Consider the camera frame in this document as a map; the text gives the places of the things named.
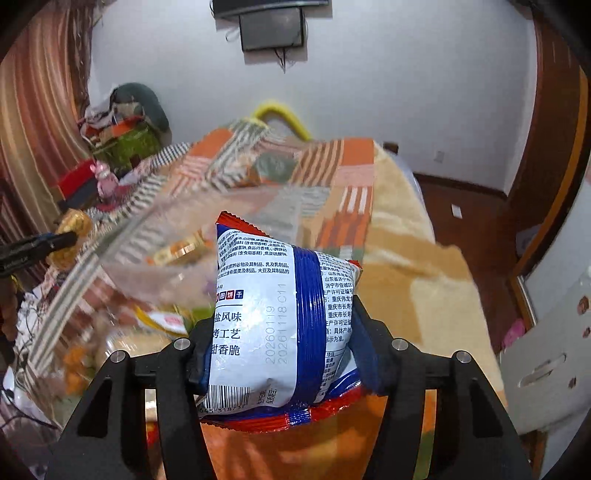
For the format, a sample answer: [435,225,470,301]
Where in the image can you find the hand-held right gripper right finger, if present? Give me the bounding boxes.
[348,302,534,480]

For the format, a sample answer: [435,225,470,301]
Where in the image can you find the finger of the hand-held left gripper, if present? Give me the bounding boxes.
[0,231,78,278]

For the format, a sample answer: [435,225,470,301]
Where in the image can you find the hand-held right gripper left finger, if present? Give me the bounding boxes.
[44,318,219,480]

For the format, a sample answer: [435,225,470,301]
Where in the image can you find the blue white snack packet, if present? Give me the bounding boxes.
[198,211,364,433]

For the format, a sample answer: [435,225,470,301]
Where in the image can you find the clear plastic bag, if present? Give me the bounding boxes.
[14,185,324,418]

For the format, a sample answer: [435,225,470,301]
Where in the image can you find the gold wrapped snack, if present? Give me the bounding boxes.
[52,209,94,269]

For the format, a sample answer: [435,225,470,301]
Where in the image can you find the yellow white snack packet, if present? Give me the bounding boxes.
[134,307,190,337]

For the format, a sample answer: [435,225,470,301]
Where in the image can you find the red box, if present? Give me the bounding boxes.
[55,159,101,209]

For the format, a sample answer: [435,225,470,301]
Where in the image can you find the pink doll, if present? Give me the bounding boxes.
[92,161,120,205]

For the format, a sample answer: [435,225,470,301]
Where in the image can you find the orange snack packet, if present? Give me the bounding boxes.
[147,231,215,266]

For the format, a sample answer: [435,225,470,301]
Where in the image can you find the green patterned box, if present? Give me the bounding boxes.
[89,121,163,177]

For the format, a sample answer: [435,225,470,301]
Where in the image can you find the striped curtain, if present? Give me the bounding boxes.
[0,7,95,241]

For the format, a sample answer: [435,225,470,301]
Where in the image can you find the pink cloth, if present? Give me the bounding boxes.
[502,318,526,348]

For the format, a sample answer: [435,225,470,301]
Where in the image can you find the pile of clothes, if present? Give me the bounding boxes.
[78,83,172,141]

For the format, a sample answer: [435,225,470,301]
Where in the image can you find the orange patchwork blanket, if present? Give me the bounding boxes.
[88,117,376,264]

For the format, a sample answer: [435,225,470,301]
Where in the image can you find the yellow plastic hanger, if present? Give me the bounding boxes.
[252,102,314,142]

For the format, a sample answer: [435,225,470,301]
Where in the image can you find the tangled cables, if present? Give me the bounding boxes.
[0,291,51,425]

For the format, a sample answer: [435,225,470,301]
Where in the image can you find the wooden door frame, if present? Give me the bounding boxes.
[503,11,591,278]

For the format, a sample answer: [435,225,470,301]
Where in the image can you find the black wall box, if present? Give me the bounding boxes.
[239,9,307,52]

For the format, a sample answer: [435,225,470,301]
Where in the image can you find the wall-mounted black screen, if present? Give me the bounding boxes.
[211,0,331,20]

